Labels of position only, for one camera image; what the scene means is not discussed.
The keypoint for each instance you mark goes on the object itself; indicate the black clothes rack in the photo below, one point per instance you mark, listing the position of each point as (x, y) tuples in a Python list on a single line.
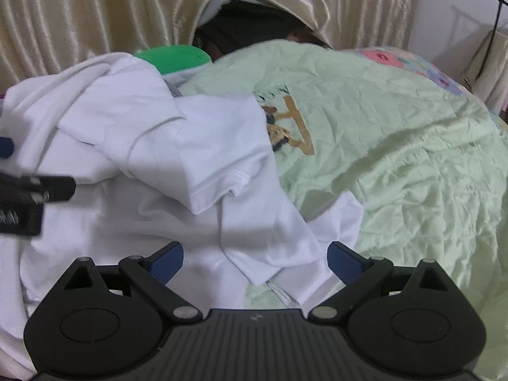
[(501, 5)]

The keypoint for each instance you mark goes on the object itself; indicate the beige satin curtain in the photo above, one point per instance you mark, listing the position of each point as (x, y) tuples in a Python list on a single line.
[(40, 37)]

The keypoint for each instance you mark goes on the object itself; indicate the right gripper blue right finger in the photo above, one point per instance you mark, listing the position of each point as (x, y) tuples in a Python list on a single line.
[(348, 266)]

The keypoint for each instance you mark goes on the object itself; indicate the white cloth garment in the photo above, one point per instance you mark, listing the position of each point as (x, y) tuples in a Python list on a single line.
[(150, 169)]

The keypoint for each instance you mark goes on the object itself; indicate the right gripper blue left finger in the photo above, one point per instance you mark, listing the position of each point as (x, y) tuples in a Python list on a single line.
[(159, 268)]

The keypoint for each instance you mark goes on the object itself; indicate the beige hanging garment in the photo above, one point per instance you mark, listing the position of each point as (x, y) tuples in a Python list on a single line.
[(486, 73)]

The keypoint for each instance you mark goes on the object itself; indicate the light green quilt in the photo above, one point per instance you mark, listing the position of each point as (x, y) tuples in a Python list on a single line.
[(427, 162)]

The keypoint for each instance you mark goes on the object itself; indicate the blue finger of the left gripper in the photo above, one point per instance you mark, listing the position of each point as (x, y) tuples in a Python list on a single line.
[(7, 147)]

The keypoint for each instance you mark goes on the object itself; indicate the green plastic object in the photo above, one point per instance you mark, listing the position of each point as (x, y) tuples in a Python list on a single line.
[(175, 58)]

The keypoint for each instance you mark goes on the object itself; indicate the floral bed sheet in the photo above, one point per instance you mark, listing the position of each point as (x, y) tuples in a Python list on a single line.
[(432, 71)]

